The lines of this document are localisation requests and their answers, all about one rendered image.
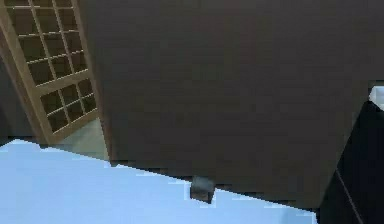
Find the dark brown wardrobe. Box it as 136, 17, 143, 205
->
78, 0, 384, 210

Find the wooden lattice room door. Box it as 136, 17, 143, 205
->
0, 0, 101, 146

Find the black cabinet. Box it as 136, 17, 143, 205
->
316, 99, 384, 224

